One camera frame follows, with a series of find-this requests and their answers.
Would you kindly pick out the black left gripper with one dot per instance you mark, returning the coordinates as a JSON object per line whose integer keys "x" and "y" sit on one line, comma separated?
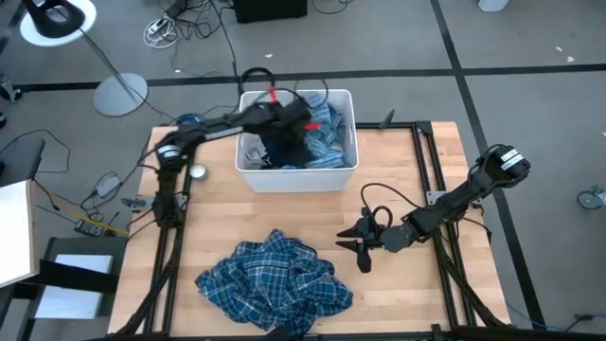
{"x": 286, "y": 118}

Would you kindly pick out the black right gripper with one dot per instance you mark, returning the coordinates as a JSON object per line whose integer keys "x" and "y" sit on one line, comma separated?
{"x": 371, "y": 234}

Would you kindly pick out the navy garment with red tags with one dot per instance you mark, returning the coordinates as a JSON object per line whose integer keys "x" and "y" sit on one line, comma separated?
{"x": 284, "y": 147}

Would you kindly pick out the blue striped garment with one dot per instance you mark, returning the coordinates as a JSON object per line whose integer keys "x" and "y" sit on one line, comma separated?
{"x": 326, "y": 142}

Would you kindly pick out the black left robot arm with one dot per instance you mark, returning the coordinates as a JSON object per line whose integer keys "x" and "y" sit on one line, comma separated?
{"x": 222, "y": 127}

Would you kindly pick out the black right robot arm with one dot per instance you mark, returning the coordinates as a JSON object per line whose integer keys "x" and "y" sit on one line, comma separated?
{"x": 450, "y": 201}

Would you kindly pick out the grey white patterned cloth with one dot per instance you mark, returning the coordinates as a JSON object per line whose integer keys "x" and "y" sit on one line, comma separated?
{"x": 255, "y": 156}

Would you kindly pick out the white plastic laundry bin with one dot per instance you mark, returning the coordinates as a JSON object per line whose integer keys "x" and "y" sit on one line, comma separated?
{"x": 293, "y": 182}

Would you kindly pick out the blue plaid shirt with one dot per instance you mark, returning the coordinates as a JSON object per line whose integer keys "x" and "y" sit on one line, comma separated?
{"x": 274, "y": 279}

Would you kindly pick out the round silver tape roll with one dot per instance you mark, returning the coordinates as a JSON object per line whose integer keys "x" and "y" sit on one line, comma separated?
{"x": 199, "y": 171}

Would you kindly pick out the black box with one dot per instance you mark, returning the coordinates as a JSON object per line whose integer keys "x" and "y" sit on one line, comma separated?
{"x": 270, "y": 9}

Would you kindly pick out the white power strip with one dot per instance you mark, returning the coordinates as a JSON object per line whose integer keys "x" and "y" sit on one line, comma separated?
{"x": 159, "y": 26}

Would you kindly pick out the floor lamp with round base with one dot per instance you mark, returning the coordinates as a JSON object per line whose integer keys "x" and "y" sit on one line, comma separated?
{"x": 120, "y": 94}

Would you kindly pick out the grey power adapter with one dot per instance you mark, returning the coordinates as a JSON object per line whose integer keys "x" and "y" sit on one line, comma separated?
{"x": 107, "y": 186}

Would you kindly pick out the black electronic device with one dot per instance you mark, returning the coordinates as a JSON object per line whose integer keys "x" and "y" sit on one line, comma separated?
{"x": 90, "y": 228}

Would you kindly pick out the white object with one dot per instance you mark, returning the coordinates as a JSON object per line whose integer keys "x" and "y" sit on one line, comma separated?
{"x": 492, "y": 5}

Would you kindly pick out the grey caster wheel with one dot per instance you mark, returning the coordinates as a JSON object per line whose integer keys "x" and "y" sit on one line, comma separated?
{"x": 592, "y": 198}

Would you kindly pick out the black stand with white sheet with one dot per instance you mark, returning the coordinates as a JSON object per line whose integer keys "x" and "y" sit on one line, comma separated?
{"x": 76, "y": 279}

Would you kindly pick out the black side desk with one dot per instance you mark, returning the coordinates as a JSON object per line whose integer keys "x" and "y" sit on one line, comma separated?
{"x": 21, "y": 158}

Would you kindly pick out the white board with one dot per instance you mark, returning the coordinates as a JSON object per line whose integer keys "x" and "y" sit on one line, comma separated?
{"x": 16, "y": 232}

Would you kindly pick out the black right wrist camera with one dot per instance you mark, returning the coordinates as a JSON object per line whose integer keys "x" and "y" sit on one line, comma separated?
{"x": 363, "y": 261}

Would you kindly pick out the black aluminium table frame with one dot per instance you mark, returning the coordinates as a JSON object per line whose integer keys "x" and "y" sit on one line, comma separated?
{"x": 397, "y": 126}

